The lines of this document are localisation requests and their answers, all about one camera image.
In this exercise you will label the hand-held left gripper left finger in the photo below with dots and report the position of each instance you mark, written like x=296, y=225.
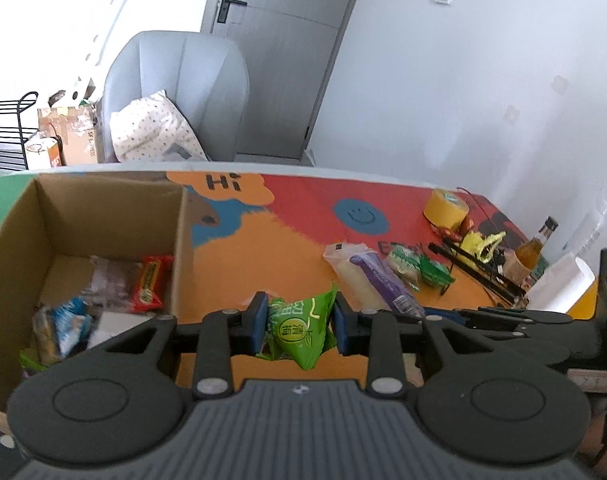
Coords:
x=258, y=321

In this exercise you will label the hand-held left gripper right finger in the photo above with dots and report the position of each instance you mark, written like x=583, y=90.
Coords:
x=341, y=324

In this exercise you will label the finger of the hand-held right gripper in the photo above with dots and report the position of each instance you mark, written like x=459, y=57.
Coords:
x=453, y=316
x=528, y=315

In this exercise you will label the red snack packet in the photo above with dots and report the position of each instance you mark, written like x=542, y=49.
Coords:
x=151, y=282

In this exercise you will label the clear packet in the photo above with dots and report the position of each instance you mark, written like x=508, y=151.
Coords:
x=111, y=280

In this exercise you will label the brown cardboard box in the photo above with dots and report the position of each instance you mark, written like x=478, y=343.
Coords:
x=13, y=260

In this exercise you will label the white paper roll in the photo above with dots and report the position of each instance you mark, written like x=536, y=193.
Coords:
x=558, y=287

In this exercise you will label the black stick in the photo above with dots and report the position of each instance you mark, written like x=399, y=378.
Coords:
x=463, y=267
x=493, y=272

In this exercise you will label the green white snack packet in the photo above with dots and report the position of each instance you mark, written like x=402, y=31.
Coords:
x=418, y=267

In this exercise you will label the purple snack packet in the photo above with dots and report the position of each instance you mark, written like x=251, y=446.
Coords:
x=378, y=275

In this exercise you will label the amber glass bottle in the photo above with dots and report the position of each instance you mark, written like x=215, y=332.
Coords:
x=531, y=252

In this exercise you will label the yellow plastic bag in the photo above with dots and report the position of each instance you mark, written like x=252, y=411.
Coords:
x=478, y=247

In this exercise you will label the small red wrapped candies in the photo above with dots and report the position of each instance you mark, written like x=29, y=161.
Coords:
x=451, y=232

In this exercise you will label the yellow tape roll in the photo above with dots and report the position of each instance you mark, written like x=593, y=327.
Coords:
x=446, y=210

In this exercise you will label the white dotted pillow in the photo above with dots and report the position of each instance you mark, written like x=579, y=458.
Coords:
x=153, y=127

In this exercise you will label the grey armchair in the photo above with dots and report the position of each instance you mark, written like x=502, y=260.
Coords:
x=183, y=75

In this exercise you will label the grey door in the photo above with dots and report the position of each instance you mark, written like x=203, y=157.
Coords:
x=283, y=60

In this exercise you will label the taped cardboard box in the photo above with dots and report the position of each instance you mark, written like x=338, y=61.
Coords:
x=76, y=130

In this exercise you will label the small cardboard box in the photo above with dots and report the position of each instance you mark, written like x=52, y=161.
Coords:
x=46, y=152

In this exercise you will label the white board with holes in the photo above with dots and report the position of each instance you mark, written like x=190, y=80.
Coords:
x=91, y=55

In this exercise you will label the black metal rack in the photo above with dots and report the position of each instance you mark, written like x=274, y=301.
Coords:
x=3, y=130

